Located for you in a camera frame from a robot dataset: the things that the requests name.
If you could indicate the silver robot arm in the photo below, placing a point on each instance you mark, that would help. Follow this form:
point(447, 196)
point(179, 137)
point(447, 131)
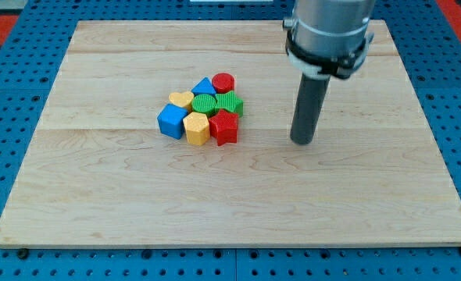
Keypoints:
point(328, 37)

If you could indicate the yellow hexagon block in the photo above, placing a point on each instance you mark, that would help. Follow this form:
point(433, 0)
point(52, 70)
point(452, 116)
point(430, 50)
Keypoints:
point(196, 128)

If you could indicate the yellow heart block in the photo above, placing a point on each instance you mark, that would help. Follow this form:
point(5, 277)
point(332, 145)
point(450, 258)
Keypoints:
point(182, 99)

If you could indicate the red star block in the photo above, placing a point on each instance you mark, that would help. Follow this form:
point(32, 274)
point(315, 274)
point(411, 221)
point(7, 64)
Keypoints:
point(223, 127)

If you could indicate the green star block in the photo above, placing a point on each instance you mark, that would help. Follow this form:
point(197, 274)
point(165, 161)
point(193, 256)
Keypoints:
point(229, 102)

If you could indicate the green cylinder block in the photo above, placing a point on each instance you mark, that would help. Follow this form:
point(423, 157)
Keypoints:
point(205, 104)

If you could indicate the red cylinder block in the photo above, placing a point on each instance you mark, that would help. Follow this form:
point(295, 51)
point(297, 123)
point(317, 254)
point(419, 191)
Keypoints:
point(223, 83)

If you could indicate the blue triangle block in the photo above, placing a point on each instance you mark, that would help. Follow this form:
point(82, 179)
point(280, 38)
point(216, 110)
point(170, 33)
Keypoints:
point(204, 86)

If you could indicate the blue cube block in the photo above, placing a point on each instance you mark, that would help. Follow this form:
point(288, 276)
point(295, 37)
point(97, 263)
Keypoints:
point(170, 121)

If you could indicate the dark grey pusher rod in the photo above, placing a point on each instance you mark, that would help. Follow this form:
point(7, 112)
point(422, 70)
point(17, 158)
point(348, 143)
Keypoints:
point(310, 97)

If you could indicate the wooden board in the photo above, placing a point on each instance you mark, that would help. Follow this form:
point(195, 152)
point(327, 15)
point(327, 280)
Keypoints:
point(99, 174)

